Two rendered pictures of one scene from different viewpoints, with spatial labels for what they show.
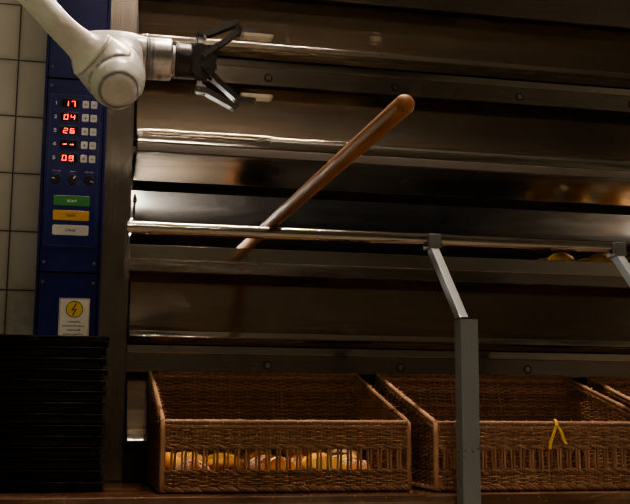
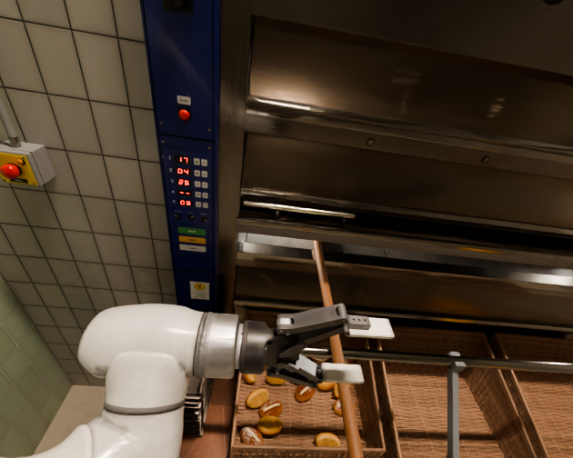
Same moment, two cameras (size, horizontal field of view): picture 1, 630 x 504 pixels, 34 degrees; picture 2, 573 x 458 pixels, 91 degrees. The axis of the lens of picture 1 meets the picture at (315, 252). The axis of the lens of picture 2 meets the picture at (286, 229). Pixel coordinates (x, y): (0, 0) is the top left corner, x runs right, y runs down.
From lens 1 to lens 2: 2.25 m
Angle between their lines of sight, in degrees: 45
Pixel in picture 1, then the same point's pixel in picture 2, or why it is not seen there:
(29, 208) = (163, 226)
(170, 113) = (274, 167)
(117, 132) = (227, 179)
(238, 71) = (343, 133)
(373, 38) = (493, 107)
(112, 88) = not seen: outside the picture
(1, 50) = (109, 94)
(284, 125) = (370, 185)
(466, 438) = not seen: outside the picture
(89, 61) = not seen: outside the picture
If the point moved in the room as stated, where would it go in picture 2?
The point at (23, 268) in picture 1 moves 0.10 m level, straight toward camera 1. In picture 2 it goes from (165, 259) to (157, 279)
